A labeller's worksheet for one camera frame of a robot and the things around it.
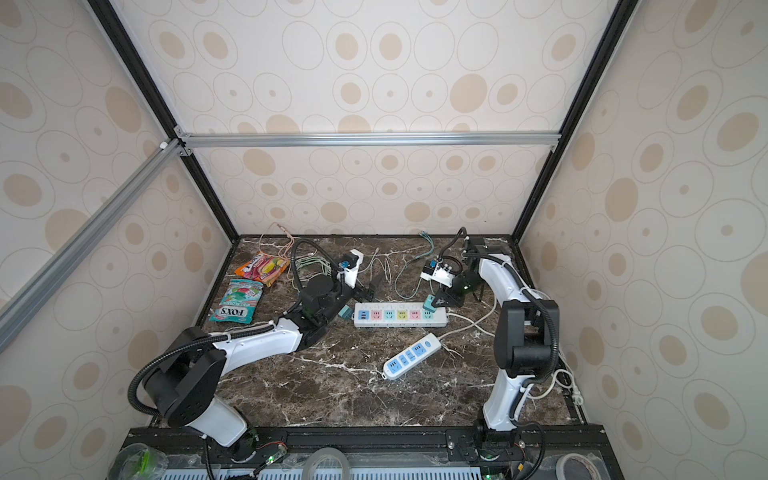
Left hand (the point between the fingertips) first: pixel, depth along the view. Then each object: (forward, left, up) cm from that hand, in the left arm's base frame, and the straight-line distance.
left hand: (375, 260), depth 79 cm
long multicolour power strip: (-4, -6, -24) cm, 25 cm away
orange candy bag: (+15, +42, -23) cm, 50 cm away
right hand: (-1, -20, -16) cm, 25 cm away
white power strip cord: (-7, -32, -26) cm, 42 cm away
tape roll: (-43, -44, -23) cm, 66 cm away
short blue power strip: (-15, -14, -23) cm, 31 cm away
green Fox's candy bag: (+1, +46, -23) cm, 51 cm away
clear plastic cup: (-43, +52, -18) cm, 70 cm away
